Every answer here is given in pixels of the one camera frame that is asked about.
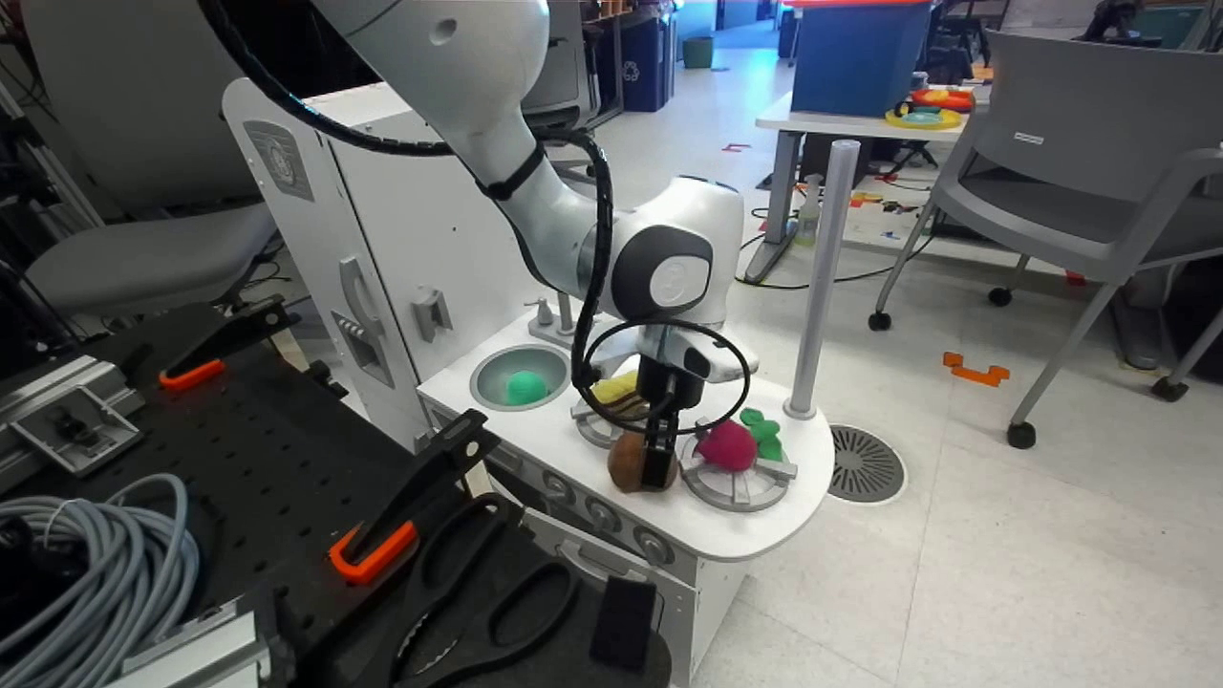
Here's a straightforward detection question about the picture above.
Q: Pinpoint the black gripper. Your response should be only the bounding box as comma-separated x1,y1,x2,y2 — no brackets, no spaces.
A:
638,325,711,489

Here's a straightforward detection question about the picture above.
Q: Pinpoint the brown round toy object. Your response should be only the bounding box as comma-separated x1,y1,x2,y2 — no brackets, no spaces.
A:
610,434,645,494

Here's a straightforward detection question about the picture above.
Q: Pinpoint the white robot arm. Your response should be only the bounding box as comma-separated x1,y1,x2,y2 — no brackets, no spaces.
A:
311,0,746,489

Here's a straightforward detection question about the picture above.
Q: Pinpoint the white toy kitchen set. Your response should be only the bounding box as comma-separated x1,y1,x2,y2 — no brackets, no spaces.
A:
221,82,835,680

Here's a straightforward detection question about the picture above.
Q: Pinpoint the yellow toy food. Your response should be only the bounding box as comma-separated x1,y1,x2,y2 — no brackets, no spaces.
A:
588,370,638,407

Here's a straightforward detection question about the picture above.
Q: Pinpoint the green toy vegetable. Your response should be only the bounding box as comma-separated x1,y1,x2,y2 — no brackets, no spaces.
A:
743,407,784,464

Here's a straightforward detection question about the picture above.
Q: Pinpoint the green ball in sink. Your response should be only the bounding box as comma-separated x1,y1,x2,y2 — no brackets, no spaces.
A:
505,370,546,407

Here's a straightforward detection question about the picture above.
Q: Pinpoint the round floor drain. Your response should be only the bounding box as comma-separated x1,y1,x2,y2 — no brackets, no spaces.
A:
829,426,908,501

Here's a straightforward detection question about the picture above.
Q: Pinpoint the orange black clamp near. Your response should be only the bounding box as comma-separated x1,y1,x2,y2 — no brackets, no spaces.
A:
328,408,488,585

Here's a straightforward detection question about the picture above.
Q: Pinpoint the orange black clamp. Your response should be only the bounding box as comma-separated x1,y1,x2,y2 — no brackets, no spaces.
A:
328,408,488,585
159,299,291,393

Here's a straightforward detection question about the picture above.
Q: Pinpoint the black perforated breadboard table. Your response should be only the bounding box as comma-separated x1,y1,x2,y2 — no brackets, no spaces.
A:
0,299,680,688

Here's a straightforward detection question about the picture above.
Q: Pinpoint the white table with legs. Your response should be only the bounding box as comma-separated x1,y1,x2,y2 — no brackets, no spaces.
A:
743,100,969,421

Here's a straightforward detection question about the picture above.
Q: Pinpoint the blue storage bin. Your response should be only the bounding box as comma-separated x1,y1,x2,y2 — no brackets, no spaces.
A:
790,0,934,120

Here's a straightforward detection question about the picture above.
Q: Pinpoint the orange black clamp far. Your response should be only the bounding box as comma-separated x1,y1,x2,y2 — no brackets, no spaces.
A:
159,299,291,393

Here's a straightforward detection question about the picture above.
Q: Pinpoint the grey office chair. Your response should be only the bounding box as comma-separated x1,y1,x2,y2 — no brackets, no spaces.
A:
868,32,1223,450

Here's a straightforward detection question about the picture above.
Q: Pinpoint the orange bracket on floor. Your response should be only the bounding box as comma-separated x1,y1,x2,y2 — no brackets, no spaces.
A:
946,352,1008,389

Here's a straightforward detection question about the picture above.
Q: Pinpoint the aluminium extrusion rail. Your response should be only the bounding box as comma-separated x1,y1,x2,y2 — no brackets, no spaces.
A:
108,599,274,688

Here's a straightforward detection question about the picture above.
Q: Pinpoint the coiled grey cable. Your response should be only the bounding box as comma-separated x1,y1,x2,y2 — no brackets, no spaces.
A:
0,469,207,688

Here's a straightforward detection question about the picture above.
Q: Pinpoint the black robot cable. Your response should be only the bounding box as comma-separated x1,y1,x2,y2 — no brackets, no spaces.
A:
195,0,759,439

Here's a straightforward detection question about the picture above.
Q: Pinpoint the small aluminium bracket block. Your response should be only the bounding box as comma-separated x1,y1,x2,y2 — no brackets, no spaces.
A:
11,385,141,475

